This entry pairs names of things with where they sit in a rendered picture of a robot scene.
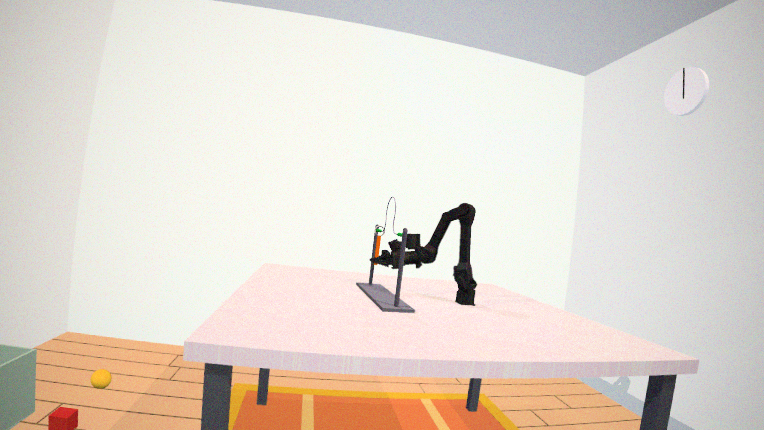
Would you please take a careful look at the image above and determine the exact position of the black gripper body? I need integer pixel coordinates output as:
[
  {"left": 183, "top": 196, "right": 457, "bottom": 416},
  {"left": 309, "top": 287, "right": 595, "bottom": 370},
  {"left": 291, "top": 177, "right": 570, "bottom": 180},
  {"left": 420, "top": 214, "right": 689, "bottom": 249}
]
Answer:
[{"left": 381, "top": 250, "right": 408, "bottom": 269}]

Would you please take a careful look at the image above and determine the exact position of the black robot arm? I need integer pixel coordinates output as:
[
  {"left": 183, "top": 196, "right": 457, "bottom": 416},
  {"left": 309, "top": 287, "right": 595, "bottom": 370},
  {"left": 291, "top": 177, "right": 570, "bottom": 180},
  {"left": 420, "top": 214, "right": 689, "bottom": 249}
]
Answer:
[{"left": 406, "top": 203, "right": 477, "bottom": 306}]

